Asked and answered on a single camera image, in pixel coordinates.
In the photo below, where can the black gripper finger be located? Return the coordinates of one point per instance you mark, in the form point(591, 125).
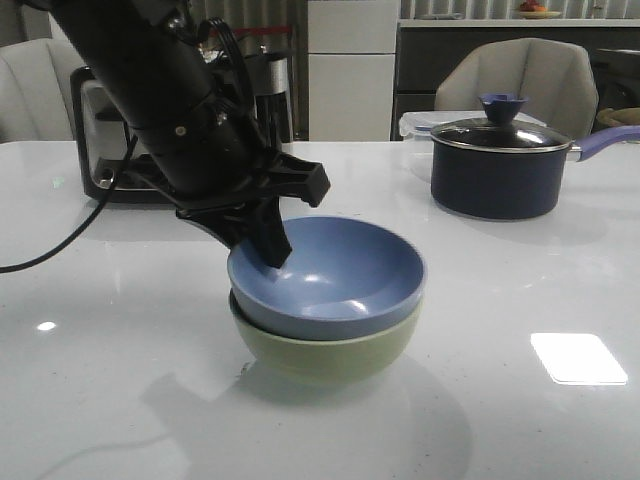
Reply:
point(266, 232)

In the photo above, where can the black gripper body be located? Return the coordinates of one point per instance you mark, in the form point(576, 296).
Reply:
point(212, 165)

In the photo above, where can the blue bowl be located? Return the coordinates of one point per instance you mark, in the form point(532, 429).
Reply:
point(344, 278)

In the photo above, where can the green bowl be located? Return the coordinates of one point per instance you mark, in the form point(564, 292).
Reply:
point(325, 363)

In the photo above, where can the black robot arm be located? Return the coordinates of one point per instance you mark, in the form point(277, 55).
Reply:
point(185, 92)

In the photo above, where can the black and silver toaster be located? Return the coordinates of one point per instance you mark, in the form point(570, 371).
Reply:
point(102, 135)

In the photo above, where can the clear plastic food container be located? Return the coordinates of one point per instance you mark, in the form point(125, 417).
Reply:
point(417, 126)

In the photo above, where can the white refrigerator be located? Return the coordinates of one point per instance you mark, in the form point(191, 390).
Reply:
point(351, 64)

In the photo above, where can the beige chair left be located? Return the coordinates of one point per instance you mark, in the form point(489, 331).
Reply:
point(36, 100)

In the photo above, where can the beige chair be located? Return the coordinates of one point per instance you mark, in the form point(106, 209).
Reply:
point(36, 100)
point(557, 77)

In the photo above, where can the dark blue saucepan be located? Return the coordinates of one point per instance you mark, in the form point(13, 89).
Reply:
point(503, 186)

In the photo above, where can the dark kitchen counter cabinet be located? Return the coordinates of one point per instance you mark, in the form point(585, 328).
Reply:
point(446, 68)

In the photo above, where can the glass pot lid blue knob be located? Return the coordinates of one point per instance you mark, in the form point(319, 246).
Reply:
point(499, 130)

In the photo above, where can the beige chair right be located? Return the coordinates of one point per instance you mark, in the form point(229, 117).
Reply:
point(557, 77)

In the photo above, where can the fruit plate on counter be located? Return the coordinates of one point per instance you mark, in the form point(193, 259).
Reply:
point(534, 10)

